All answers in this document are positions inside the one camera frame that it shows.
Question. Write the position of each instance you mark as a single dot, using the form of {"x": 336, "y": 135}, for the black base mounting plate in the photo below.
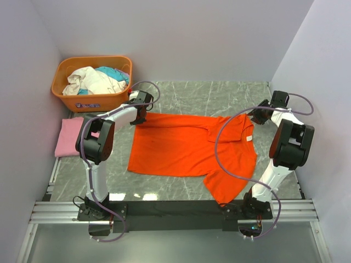
{"x": 168, "y": 215}

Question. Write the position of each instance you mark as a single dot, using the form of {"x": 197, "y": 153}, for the orange t shirt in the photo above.
{"x": 217, "y": 148}

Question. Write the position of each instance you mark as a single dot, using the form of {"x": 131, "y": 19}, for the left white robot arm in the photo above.
{"x": 95, "y": 142}

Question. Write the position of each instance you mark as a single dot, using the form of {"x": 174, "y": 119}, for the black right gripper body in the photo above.
{"x": 259, "y": 115}

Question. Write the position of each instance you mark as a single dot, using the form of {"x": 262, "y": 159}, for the folded pink t shirt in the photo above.
{"x": 68, "y": 135}

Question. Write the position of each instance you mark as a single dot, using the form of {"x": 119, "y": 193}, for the orange plastic laundry tub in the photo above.
{"x": 91, "y": 103}

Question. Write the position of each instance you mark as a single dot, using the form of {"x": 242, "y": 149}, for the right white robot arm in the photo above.
{"x": 289, "y": 150}

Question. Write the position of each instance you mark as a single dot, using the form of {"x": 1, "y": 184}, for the white cream garment in tub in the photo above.
{"x": 75, "y": 80}

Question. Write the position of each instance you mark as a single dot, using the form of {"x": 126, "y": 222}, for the teal garment in tub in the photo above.
{"x": 112, "y": 72}

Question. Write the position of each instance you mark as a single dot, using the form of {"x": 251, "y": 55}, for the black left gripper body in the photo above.
{"x": 140, "y": 120}

